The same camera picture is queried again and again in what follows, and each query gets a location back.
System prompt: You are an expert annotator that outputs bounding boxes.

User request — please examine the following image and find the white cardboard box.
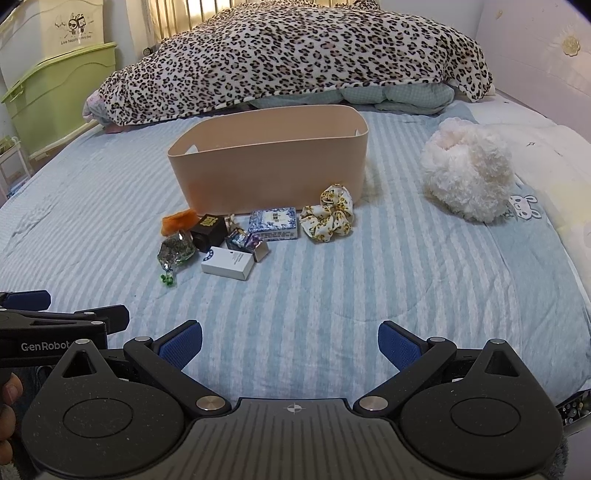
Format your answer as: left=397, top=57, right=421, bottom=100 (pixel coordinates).
left=201, top=246, right=256, bottom=281

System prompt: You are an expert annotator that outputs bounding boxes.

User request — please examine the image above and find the fluffy white plush hat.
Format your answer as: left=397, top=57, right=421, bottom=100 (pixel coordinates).
left=420, top=117, right=515, bottom=225

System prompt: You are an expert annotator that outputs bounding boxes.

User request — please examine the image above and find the shiny purple wrapped packet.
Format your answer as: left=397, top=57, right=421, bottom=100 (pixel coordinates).
left=225, top=229, right=259, bottom=253

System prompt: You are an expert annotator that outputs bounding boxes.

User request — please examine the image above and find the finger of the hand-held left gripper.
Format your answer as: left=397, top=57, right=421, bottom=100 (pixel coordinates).
left=0, top=290, right=52, bottom=312
left=69, top=304, right=130, bottom=335

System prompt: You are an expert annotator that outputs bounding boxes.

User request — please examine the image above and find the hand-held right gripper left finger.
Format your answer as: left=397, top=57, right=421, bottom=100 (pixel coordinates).
left=44, top=321, right=232, bottom=420

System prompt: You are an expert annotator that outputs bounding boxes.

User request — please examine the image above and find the pink floral cloth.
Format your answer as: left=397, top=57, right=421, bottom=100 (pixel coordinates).
left=82, top=87, right=122, bottom=136

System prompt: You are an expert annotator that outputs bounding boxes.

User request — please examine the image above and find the blue striped bed sheet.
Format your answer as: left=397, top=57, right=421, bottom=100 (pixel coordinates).
left=0, top=100, right=580, bottom=407

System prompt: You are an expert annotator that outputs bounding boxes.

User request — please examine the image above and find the cream plastic storage box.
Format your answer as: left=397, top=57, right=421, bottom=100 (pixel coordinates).
left=0, top=0, right=110, bottom=90

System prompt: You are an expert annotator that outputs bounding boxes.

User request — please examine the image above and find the green plastic storage box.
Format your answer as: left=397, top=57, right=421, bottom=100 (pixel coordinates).
left=0, top=41, right=119, bottom=161

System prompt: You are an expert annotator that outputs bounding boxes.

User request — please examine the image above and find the floral fabric scrunchie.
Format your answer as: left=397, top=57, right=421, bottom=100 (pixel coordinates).
left=300, top=184, right=355, bottom=243

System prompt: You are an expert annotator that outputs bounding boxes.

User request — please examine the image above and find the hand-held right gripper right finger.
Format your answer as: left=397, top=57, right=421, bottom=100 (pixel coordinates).
left=353, top=321, right=539, bottom=420

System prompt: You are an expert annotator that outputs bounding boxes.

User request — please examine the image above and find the person's left hand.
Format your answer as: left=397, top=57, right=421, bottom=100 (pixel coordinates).
left=0, top=372, right=25, bottom=459

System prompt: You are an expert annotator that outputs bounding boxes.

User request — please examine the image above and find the beige plastic storage bin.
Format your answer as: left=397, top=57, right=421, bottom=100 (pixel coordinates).
left=167, top=104, right=369, bottom=217

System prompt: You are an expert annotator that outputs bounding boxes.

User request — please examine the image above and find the white quilt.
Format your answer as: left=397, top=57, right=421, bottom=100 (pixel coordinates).
left=462, top=99, right=591, bottom=296

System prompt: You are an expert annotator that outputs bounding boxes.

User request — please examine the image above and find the leopard print blanket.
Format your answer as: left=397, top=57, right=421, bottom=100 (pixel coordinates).
left=98, top=0, right=496, bottom=127

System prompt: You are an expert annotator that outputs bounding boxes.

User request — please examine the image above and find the blue white patterned box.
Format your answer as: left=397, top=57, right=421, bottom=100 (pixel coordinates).
left=248, top=207, right=298, bottom=242

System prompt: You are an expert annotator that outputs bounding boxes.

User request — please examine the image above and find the white wire rack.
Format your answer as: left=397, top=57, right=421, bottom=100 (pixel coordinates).
left=0, top=137, right=33, bottom=200

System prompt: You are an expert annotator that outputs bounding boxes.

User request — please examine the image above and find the orange furry hair clip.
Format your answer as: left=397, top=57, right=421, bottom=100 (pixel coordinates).
left=160, top=208, right=198, bottom=234

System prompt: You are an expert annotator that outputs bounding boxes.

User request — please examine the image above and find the green checked quilt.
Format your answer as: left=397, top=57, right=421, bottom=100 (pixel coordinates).
left=252, top=81, right=456, bottom=114

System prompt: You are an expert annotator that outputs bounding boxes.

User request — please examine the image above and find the wooden slatted headboard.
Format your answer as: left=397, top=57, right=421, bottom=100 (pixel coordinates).
left=147, top=0, right=243, bottom=43

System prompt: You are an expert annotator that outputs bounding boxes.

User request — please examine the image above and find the small black box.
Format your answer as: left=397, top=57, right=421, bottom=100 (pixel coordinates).
left=189, top=213, right=229, bottom=253

